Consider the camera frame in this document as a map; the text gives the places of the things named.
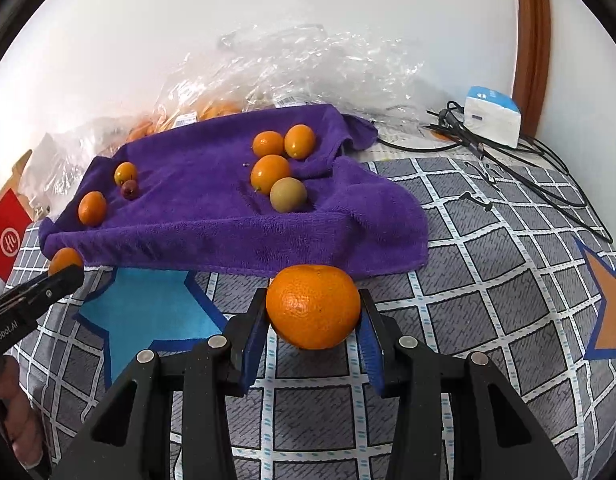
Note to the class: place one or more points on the pile of bagged oranges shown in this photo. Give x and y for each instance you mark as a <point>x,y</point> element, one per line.
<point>213,109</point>

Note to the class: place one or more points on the purple towel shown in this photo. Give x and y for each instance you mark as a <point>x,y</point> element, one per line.
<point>203,225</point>

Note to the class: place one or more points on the person's left hand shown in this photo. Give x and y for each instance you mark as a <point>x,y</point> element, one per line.
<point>23,420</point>

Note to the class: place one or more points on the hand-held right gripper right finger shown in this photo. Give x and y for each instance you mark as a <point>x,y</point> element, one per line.
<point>371,360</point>

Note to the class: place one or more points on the grey checked sheet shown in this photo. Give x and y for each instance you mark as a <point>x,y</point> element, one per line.
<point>487,320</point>

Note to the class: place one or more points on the yellow-green round fruit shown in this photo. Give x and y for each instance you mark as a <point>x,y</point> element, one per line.
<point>288,196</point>

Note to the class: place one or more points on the small orange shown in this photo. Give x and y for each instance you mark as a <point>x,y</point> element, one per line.
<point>125,172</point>
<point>268,143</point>
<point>92,207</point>
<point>299,141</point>
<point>65,259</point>
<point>268,171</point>

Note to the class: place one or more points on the red box with white text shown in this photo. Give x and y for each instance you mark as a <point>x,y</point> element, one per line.
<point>5,240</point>

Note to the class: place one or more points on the wooden door frame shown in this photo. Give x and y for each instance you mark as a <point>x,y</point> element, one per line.
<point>530,35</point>

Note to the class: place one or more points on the large orange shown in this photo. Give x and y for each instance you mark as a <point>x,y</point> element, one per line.
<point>313,307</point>

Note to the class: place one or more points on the small red fruit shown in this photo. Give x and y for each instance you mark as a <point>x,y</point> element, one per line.
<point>130,190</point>

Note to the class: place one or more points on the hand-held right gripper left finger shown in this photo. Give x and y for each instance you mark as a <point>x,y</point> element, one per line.
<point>253,355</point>

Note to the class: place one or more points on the clear plastic bag with label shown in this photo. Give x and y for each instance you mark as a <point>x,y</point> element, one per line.
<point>338,60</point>

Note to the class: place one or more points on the white and blue box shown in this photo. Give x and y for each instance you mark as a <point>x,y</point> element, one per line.
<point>492,120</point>

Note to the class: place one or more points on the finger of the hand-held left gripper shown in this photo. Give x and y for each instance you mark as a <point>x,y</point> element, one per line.
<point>53,287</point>

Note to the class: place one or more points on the brown paper bag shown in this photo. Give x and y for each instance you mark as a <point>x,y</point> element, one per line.
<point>19,175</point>

